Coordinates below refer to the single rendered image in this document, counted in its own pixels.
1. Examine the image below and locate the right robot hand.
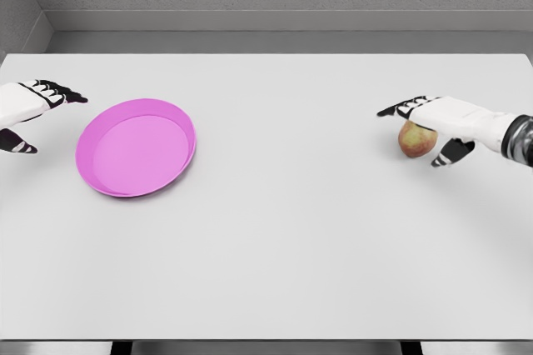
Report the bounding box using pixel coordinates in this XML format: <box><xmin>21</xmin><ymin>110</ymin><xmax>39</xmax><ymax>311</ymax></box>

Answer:
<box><xmin>376</xmin><ymin>95</ymin><xmax>488</xmax><ymax>168</ymax></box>

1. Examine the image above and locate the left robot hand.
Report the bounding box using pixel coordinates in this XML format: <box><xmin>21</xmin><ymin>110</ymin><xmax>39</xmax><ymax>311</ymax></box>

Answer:
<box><xmin>0</xmin><ymin>78</ymin><xmax>89</xmax><ymax>155</ymax></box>

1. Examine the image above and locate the red-green apple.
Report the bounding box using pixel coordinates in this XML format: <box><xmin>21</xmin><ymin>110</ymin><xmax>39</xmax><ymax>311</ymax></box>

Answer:
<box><xmin>397</xmin><ymin>120</ymin><xmax>438</xmax><ymax>159</ymax></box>

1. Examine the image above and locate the pink round plate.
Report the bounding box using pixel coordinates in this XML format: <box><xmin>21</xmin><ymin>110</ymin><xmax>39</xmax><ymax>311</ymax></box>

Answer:
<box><xmin>75</xmin><ymin>97</ymin><xmax>197</xmax><ymax>198</ymax></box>

